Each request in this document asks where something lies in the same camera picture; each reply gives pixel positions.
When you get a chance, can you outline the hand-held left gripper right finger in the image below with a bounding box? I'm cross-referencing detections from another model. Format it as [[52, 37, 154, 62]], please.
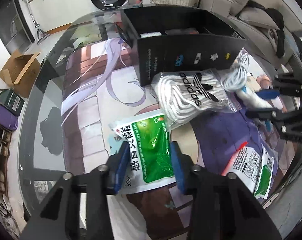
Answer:
[[170, 141, 283, 240]]

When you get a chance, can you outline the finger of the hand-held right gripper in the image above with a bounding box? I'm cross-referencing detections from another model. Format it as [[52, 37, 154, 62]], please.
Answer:
[[257, 71, 302, 100], [245, 108, 302, 143]]

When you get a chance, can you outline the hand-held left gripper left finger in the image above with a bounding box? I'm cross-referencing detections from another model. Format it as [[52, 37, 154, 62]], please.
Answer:
[[20, 142, 131, 240]]

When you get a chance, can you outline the green and white medicine sachet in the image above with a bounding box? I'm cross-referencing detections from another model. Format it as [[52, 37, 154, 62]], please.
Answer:
[[253, 144, 275, 200], [108, 114, 178, 194]]

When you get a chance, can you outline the white cable bundle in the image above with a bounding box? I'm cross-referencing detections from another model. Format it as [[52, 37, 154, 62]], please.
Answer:
[[221, 49, 253, 93]]

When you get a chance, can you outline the red and white packet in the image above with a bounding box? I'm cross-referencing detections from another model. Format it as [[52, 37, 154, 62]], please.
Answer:
[[221, 141, 263, 193]]

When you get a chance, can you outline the clear bag of white shoelaces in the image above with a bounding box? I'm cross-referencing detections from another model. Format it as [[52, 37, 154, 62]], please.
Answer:
[[151, 69, 241, 132]]

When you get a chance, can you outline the black cardboard box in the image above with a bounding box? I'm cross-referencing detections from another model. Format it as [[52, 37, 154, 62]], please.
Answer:
[[117, 7, 248, 87]]

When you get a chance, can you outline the black clothing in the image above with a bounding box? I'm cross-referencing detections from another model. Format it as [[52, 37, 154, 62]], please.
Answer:
[[247, 1, 288, 58]]

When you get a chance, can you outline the grey flat cushion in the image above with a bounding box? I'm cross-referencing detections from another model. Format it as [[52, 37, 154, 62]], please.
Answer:
[[240, 6, 276, 29]]

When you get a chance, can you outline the grey sofa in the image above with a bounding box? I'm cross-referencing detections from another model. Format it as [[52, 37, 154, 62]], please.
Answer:
[[200, 0, 301, 68]]

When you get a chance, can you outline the pair of shoes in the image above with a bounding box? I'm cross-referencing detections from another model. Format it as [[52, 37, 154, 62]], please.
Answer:
[[0, 129, 10, 155]]

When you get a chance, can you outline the dark green box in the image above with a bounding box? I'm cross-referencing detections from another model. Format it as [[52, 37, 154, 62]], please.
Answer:
[[0, 89, 25, 117]]

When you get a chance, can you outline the purple rolled mat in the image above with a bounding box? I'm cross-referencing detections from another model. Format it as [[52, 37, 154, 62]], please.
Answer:
[[0, 96, 19, 130]]

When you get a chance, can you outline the brown cardboard box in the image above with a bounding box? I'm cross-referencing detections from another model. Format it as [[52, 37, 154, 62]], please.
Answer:
[[0, 50, 41, 98]]

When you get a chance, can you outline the mop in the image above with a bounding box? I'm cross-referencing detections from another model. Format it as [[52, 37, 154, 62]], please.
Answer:
[[21, 0, 48, 40]]

